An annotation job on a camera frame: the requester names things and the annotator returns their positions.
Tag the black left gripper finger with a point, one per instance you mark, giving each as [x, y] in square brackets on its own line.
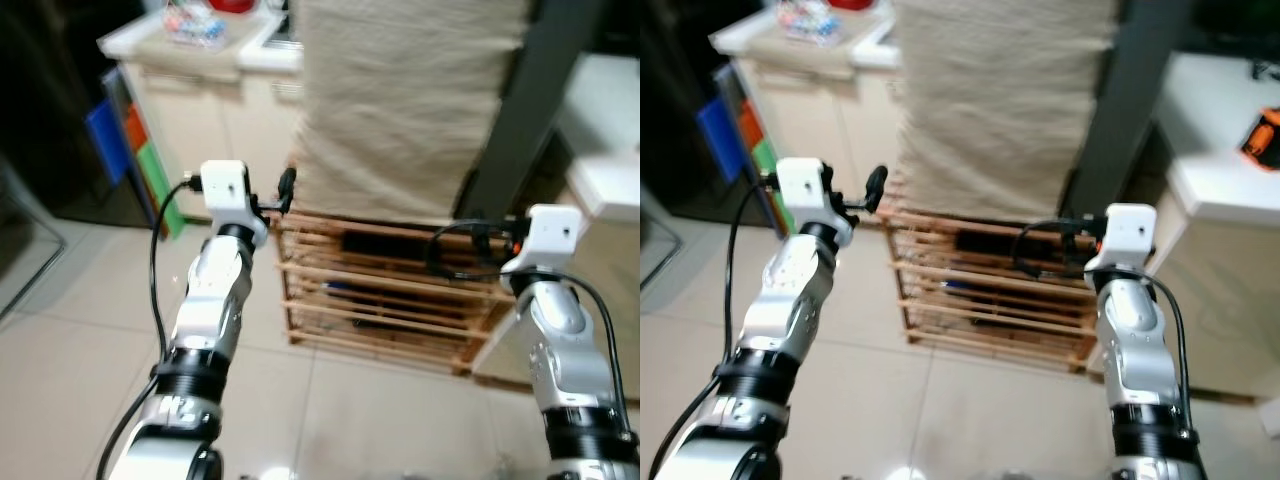
[877, 182]
[287, 186]

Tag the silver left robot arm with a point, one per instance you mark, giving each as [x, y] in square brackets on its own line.
[790, 300]
[210, 300]

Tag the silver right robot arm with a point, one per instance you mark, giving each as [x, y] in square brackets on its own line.
[1130, 340]
[560, 330]

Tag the grey fridge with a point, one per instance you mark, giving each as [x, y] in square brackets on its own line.
[1130, 100]
[540, 80]

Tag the beige kitchen cabinet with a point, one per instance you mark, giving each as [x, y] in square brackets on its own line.
[830, 120]
[220, 120]

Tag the green board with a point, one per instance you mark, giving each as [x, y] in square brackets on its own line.
[160, 190]
[770, 185]

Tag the wooden slat rack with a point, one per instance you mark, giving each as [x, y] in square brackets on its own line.
[990, 290]
[400, 290]

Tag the orange board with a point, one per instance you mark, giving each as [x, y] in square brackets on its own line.
[750, 128]
[135, 130]

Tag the beige woven cloth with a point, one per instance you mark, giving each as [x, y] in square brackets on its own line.
[400, 100]
[1000, 100]

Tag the tan counter board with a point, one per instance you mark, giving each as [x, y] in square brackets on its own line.
[800, 55]
[190, 58]

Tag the blue board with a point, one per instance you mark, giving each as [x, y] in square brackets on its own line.
[718, 140]
[105, 140]

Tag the clear plastic snack bag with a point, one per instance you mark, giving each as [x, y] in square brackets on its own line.
[195, 25]
[808, 22]

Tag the red container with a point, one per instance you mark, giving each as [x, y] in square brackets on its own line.
[235, 4]
[850, 3]

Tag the orange and black item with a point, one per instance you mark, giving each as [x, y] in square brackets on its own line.
[1263, 140]

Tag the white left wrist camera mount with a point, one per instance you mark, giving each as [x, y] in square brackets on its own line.
[805, 185]
[225, 190]

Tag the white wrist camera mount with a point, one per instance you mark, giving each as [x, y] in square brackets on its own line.
[1130, 230]
[550, 235]
[225, 190]
[805, 185]

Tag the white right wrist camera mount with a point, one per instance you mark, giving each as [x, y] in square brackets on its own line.
[550, 235]
[1130, 230]

